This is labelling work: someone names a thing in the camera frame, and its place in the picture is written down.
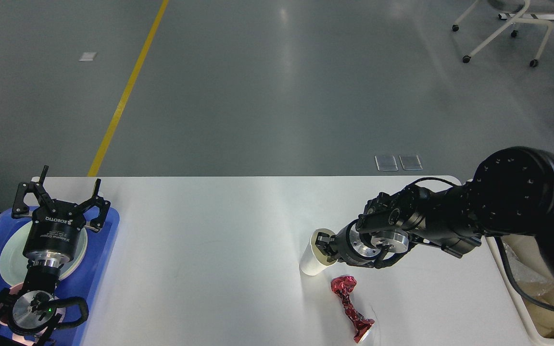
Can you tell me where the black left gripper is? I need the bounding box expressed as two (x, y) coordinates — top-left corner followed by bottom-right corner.
(11, 165), (111, 264)

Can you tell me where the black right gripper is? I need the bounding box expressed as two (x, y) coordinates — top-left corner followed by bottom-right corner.
(315, 220), (386, 268)

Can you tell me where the white paper cup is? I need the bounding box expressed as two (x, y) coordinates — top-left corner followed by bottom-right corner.
(299, 228), (337, 276)

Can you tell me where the red foil wrapper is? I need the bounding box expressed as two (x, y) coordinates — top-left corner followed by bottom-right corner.
(330, 274), (376, 344)

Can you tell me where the mint green plate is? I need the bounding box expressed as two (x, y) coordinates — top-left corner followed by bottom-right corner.
(0, 223), (88, 285)

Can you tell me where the foil sheet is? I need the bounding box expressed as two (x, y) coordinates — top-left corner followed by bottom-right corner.
(502, 241), (554, 298)

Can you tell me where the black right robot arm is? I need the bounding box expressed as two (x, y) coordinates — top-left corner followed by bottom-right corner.
(311, 147), (554, 311)

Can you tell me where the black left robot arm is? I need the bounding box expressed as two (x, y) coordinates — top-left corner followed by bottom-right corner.
(0, 166), (111, 346)

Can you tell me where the blue plastic tray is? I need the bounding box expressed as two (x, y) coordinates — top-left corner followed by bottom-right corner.
(0, 210), (119, 346)

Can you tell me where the beige plastic bin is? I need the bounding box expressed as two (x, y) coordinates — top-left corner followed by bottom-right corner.
(463, 178), (554, 346)

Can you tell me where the white rolling chair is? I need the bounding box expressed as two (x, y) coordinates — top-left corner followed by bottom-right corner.
(462, 0), (554, 68)

